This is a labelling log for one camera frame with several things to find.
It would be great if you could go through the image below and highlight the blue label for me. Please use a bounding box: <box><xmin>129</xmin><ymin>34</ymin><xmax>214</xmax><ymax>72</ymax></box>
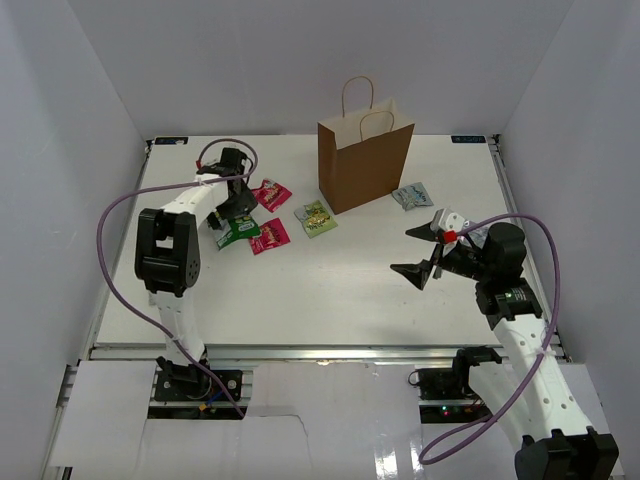
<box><xmin>153</xmin><ymin>136</ymin><xmax>189</xmax><ymax>145</ymax></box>
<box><xmin>450</xmin><ymin>135</ymin><xmax>486</xmax><ymax>144</ymax></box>

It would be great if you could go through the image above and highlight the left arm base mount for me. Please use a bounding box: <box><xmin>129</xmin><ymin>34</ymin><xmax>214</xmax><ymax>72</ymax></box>
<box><xmin>153</xmin><ymin>356</ymin><xmax>243</xmax><ymax>411</ymax></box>

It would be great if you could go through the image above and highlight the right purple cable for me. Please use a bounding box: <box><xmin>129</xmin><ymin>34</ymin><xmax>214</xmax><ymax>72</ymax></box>
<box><xmin>418</xmin><ymin>213</ymin><xmax>560</xmax><ymax>465</ymax></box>

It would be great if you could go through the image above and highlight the red snack packet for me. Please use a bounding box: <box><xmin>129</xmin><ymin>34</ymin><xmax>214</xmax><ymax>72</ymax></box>
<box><xmin>249</xmin><ymin>218</ymin><xmax>290</xmax><ymax>255</ymax></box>
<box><xmin>251</xmin><ymin>178</ymin><xmax>292</xmax><ymax>213</ymax></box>

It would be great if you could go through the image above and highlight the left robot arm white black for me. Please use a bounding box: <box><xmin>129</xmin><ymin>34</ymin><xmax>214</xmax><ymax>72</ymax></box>
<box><xmin>134</xmin><ymin>147</ymin><xmax>257</xmax><ymax>399</ymax></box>

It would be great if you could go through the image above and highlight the blue label left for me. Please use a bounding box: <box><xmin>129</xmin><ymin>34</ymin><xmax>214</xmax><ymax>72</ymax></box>
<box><xmin>153</xmin><ymin>136</ymin><xmax>189</xmax><ymax>145</ymax></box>

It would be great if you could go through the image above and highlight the grey blue snack packet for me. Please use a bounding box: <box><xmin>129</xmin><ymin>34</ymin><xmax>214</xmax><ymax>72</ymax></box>
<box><xmin>391</xmin><ymin>182</ymin><xmax>434</xmax><ymax>211</ymax></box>

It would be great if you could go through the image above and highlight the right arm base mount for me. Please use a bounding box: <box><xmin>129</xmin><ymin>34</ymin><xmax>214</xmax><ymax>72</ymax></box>
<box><xmin>407</xmin><ymin>346</ymin><xmax>502</xmax><ymax>424</ymax></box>

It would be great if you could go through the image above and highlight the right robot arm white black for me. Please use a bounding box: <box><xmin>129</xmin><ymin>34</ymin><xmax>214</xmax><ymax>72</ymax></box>
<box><xmin>391</xmin><ymin>214</ymin><xmax>619</xmax><ymax>479</ymax></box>

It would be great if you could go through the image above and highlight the light green snack packet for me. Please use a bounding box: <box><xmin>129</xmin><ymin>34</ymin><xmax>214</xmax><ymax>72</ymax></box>
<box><xmin>294</xmin><ymin>200</ymin><xmax>338</xmax><ymax>238</ymax></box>

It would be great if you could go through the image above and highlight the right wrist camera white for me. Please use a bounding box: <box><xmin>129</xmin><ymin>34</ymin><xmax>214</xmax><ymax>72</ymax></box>
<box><xmin>430</xmin><ymin>208</ymin><xmax>471</xmax><ymax>245</ymax></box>

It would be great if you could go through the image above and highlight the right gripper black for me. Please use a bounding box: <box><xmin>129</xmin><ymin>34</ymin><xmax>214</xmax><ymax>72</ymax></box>
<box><xmin>391</xmin><ymin>220</ymin><xmax>494</xmax><ymax>289</ymax></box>

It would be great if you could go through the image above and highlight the brown paper bag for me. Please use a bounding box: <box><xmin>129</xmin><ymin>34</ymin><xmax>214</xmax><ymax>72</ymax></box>
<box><xmin>317</xmin><ymin>75</ymin><xmax>415</xmax><ymax>214</ymax></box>

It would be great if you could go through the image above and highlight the blue label right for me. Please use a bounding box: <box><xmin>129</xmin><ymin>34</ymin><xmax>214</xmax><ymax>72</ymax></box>
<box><xmin>450</xmin><ymin>135</ymin><xmax>486</xmax><ymax>144</ymax></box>

